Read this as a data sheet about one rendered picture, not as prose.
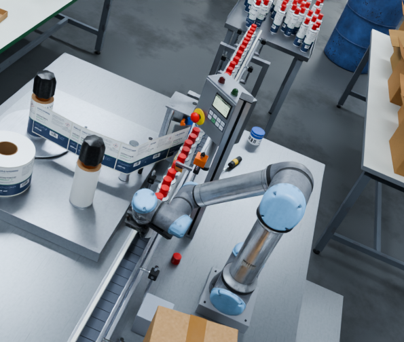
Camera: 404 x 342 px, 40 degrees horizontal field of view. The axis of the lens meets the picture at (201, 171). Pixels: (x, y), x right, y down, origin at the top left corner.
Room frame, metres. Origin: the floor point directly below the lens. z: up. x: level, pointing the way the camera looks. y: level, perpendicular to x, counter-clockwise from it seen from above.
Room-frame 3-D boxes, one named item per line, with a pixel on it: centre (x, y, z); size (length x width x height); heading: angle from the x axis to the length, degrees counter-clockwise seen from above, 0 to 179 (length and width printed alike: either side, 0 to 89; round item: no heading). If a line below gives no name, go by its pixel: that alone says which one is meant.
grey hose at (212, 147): (1.71, -0.01, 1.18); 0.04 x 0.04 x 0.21
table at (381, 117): (3.75, -1.27, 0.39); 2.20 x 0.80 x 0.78; 178
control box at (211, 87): (1.65, 0.01, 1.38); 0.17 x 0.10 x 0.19; 53
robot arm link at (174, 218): (1.26, 0.03, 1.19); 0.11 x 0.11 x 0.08; 82
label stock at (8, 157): (1.44, 0.68, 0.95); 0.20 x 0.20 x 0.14
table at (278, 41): (3.90, -0.09, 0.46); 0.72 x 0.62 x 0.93; 178
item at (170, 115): (1.97, 0.18, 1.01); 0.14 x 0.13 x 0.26; 178
